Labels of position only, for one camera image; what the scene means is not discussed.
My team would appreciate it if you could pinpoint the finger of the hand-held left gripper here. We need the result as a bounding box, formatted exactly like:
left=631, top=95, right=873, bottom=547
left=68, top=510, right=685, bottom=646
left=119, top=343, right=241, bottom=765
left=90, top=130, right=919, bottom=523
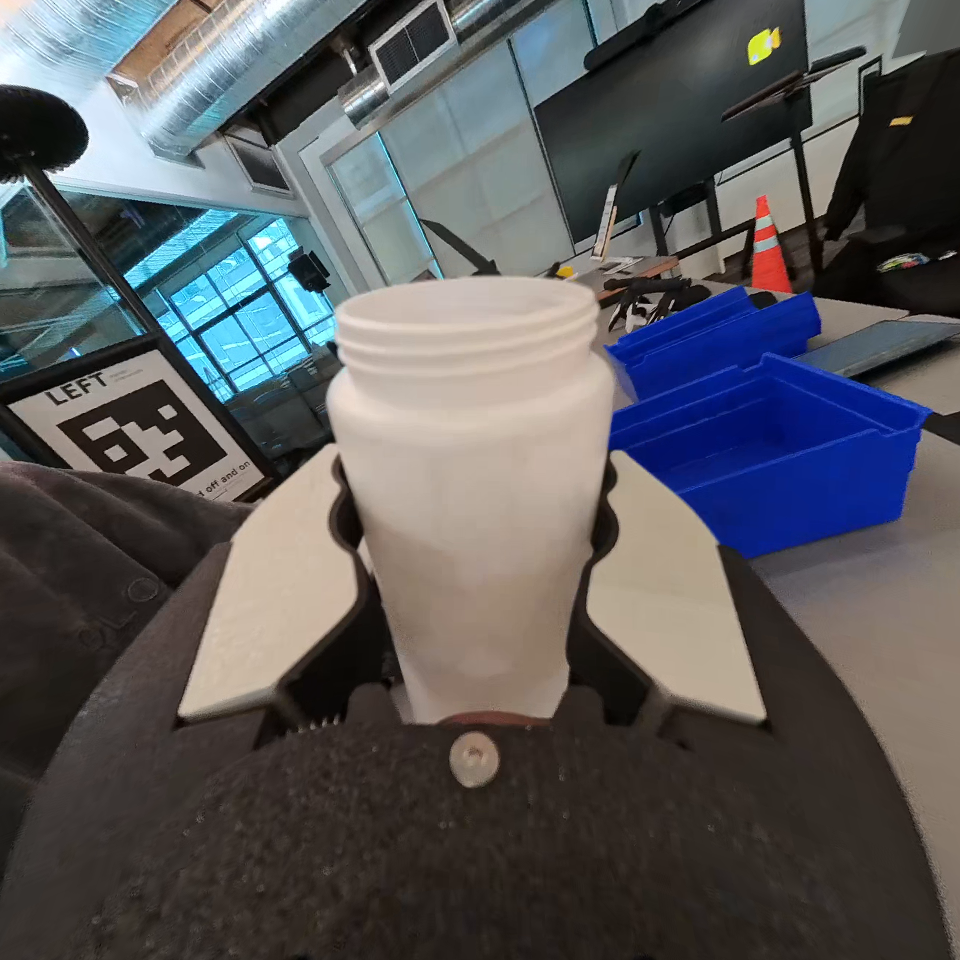
left=21, top=165, right=172, bottom=348

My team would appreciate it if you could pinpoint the silver air duct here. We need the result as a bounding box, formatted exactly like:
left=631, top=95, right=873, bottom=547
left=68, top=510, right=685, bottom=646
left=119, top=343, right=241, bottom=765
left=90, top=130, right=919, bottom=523
left=0, top=0, right=601, bottom=159

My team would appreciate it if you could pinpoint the black jacket on chair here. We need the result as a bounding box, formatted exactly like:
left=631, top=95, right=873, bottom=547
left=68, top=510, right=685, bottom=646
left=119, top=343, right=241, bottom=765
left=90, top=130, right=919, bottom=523
left=813, top=48, right=960, bottom=316

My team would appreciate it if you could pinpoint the wooden document stand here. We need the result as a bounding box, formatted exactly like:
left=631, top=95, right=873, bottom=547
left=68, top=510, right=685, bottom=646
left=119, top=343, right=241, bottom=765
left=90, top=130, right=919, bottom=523
left=592, top=150, right=644, bottom=264

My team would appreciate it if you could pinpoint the black music stand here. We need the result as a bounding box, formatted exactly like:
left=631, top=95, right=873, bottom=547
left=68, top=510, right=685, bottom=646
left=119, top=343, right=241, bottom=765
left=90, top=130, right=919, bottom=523
left=720, top=45, right=867, bottom=275

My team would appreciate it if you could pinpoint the blue plastic bin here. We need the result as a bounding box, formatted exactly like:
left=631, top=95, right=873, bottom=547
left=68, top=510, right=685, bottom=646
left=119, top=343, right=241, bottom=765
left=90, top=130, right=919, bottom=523
left=603, top=285, right=824, bottom=404
left=611, top=352, right=933, bottom=560

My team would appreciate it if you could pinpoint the large black wall screen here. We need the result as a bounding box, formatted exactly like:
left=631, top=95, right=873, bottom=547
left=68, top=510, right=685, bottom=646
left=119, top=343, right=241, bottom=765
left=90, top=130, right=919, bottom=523
left=532, top=0, right=815, bottom=249

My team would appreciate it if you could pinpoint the orange traffic cone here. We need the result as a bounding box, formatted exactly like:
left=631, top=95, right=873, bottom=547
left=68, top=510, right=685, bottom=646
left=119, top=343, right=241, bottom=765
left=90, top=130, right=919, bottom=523
left=750, top=195, right=795, bottom=295

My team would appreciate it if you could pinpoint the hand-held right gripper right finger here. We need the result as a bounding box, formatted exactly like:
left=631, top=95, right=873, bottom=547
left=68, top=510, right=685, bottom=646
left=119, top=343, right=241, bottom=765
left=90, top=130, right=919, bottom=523
left=567, top=450, right=768, bottom=732

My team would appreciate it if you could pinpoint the black tablet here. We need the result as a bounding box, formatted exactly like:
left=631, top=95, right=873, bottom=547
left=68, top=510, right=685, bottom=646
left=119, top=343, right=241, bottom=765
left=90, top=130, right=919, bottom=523
left=793, top=318, right=960, bottom=380

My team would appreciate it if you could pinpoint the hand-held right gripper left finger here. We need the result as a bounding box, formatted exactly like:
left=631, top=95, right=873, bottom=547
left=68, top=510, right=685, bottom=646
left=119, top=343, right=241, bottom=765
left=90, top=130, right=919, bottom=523
left=177, top=442, right=396, bottom=729

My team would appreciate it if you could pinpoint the black tools pile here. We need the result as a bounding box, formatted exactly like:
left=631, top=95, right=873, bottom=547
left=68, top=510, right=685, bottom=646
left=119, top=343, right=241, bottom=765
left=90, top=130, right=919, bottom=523
left=600, top=273, right=710, bottom=335

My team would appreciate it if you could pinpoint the white vent grille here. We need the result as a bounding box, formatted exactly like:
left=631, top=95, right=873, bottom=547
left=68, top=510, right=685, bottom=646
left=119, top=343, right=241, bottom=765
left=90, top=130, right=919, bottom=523
left=367, top=0, right=459, bottom=93

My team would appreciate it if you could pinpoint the white plastic bottle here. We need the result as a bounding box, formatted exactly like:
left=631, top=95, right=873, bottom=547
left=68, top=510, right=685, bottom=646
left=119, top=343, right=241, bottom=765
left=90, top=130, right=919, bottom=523
left=326, top=276, right=618, bottom=725

